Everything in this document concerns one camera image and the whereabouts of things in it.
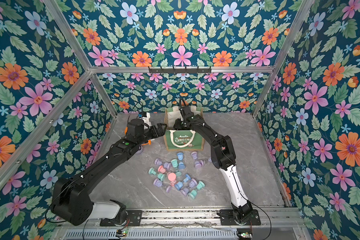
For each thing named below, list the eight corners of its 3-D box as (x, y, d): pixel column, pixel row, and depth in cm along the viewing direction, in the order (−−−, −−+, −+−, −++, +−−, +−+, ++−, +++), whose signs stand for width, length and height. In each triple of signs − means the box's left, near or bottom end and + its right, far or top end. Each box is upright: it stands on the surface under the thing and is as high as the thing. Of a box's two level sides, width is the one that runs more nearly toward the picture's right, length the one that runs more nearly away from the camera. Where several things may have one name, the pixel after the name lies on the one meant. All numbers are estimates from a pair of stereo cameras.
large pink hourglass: (169, 185, 85) (167, 180, 78) (170, 178, 88) (168, 172, 81) (176, 185, 85) (174, 180, 78) (176, 178, 88) (175, 172, 81)
